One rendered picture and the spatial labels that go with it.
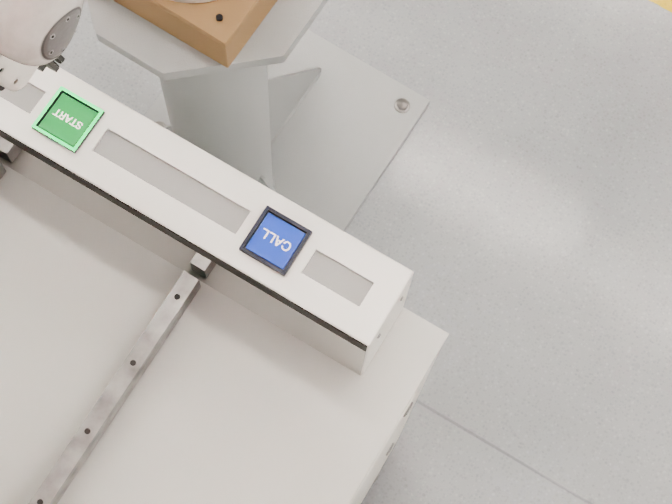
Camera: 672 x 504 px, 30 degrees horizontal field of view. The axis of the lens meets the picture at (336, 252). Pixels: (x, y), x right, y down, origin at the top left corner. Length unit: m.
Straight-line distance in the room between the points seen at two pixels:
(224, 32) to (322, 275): 0.34
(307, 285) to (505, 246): 1.09
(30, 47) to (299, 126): 1.47
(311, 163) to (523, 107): 0.43
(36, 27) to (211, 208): 0.44
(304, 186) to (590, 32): 0.65
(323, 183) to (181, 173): 1.02
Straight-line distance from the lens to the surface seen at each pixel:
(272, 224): 1.31
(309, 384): 1.41
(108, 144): 1.36
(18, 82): 1.16
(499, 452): 2.26
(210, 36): 1.49
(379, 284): 1.30
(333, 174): 2.35
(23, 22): 0.94
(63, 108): 1.38
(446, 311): 2.30
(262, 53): 1.55
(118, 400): 1.39
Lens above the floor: 2.20
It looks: 72 degrees down
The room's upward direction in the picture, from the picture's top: 6 degrees clockwise
